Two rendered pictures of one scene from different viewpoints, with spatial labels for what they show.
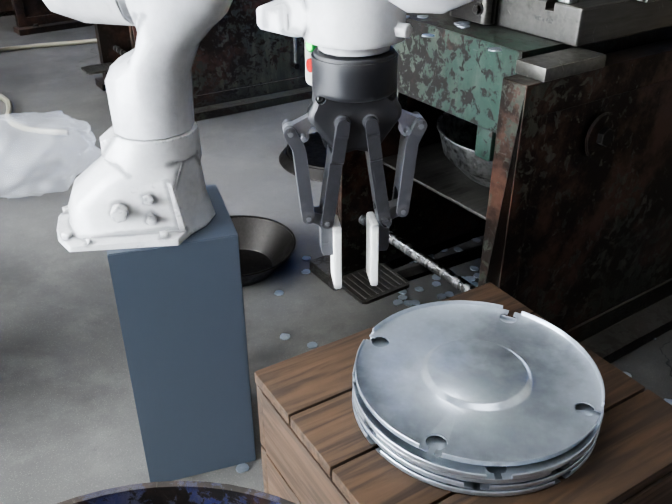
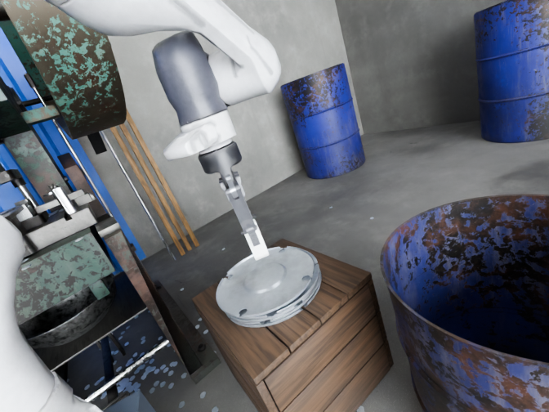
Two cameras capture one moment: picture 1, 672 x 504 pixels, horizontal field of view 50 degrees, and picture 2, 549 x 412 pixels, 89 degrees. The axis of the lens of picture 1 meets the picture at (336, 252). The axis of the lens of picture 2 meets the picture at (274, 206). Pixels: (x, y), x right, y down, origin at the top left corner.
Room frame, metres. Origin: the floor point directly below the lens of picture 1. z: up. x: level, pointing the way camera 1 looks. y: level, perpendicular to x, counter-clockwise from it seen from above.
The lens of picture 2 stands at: (0.52, 0.51, 0.83)
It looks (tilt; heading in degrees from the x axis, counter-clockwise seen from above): 20 degrees down; 273
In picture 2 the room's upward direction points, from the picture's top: 20 degrees counter-clockwise
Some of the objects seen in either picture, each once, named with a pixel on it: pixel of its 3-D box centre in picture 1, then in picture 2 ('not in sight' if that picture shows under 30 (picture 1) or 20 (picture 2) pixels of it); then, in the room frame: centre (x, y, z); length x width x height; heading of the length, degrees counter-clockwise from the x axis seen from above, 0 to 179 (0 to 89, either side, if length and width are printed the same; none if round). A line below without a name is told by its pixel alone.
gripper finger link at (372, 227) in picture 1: (372, 249); not in sight; (0.62, -0.04, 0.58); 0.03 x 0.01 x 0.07; 8
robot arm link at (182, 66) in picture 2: not in sight; (198, 78); (0.61, -0.06, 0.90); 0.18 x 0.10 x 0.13; 68
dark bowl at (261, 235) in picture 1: (235, 255); not in sight; (1.52, 0.25, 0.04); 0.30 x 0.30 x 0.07
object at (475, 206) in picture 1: (515, 171); (82, 320); (1.42, -0.39, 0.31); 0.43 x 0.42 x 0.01; 34
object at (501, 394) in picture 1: (476, 371); (264, 276); (0.66, -0.17, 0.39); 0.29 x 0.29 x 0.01
